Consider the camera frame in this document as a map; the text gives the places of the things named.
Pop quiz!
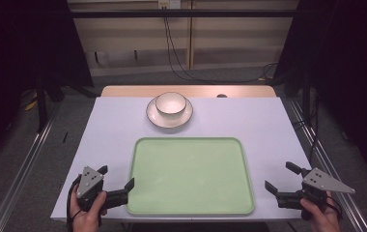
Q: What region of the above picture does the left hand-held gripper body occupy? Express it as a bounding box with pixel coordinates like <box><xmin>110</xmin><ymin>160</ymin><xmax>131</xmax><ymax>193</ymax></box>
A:
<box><xmin>75</xmin><ymin>165</ymin><xmax>108</xmax><ymax>213</ymax></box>

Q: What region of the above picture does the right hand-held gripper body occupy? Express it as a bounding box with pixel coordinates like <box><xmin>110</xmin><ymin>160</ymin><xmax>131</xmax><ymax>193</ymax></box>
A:
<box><xmin>300</xmin><ymin>166</ymin><xmax>356</xmax><ymax>211</ymax></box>

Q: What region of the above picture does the person's right hand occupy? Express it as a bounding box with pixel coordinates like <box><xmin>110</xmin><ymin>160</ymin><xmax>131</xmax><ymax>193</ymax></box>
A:
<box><xmin>299</xmin><ymin>190</ymin><xmax>342</xmax><ymax>232</ymax></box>

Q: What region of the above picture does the person's left hand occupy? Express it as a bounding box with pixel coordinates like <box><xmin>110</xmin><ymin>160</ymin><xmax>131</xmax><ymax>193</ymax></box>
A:
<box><xmin>69</xmin><ymin>190</ymin><xmax>108</xmax><ymax>232</ymax></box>

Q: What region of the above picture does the white table cover sheet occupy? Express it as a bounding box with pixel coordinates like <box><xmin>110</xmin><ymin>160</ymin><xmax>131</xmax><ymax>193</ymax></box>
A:
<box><xmin>49</xmin><ymin>96</ymin><xmax>313</xmax><ymax>223</ymax></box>

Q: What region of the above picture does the light green tray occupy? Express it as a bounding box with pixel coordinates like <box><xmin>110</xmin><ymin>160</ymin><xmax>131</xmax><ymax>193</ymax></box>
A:
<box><xmin>126</xmin><ymin>136</ymin><xmax>256</xmax><ymax>217</ymax></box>

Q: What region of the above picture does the white plate with dark rim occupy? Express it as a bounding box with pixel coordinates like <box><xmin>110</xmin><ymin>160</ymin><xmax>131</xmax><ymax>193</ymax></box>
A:
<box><xmin>145</xmin><ymin>96</ymin><xmax>194</xmax><ymax>130</ymax></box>

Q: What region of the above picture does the white bowl with dark rim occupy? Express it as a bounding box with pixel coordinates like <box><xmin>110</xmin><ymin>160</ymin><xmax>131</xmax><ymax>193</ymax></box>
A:
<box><xmin>155</xmin><ymin>92</ymin><xmax>187</xmax><ymax>117</ymax></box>

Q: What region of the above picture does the dark curtain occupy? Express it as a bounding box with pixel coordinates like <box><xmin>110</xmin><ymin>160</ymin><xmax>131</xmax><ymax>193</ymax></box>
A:
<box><xmin>272</xmin><ymin>0</ymin><xmax>367</xmax><ymax>186</ymax></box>
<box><xmin>0</xmin><ymin>0</ymin><xmax>95</xmax><ymax>177</ymax></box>

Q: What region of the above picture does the black horizontal bar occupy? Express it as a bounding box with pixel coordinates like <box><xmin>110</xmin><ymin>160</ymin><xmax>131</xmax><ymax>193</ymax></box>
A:
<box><xmin>69</xmin><ymin>9</ymin><xmax>302</xmax><ymax>19</ymax></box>

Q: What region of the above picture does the aluminium floor rail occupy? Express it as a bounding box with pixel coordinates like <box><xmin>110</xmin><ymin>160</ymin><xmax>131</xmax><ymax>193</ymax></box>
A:
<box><xmin>287</xmin><ymin>99</ymin><xmax>367</xmax><ymax>232</ymax></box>
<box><xmin>0</xmin><ymin>105</ymin><xmax>61</xmax><ymax>232</ymax></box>

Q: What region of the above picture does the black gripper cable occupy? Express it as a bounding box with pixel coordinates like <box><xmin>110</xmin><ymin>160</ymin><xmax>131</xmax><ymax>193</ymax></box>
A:
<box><xmin>66</xmin><ymin>180</ymin><xmax>83</xmax><ymax>232</ymax></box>
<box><xmin>325</xmin><ymin>192</ymin><xmax>344</xmax><ymax>221</ymax></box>

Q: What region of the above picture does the black floor cable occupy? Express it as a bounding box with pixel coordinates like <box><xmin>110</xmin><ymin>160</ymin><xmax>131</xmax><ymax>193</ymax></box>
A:
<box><xmin>292</xmin><ymin>95</ymin><xmax>322</xmax><ymax>163</ymax></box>

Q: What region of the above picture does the black wall cable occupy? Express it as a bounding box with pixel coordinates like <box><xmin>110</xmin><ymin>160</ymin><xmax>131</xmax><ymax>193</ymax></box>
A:
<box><xmin>162</xmin><ymin>6</ymin><xmax>279</xmax><ymax>85</ymax></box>
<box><xmin>164</xmin><ymin>6</ymin><xmax>279</xmax><ymax>85</ymax></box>

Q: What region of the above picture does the wooden wall post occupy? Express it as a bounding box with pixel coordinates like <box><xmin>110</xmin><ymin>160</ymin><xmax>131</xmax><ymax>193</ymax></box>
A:
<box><xmin>186</xmin><ymin>0</ymin><xmax>195</xmax><ymax>71</ymax></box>

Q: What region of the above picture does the white wall socket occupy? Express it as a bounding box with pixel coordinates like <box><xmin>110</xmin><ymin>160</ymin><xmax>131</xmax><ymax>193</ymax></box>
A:
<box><xmin>157</xmin><ymin>0</ymin><xmax>183</xmax><ymax>10</ymax></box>

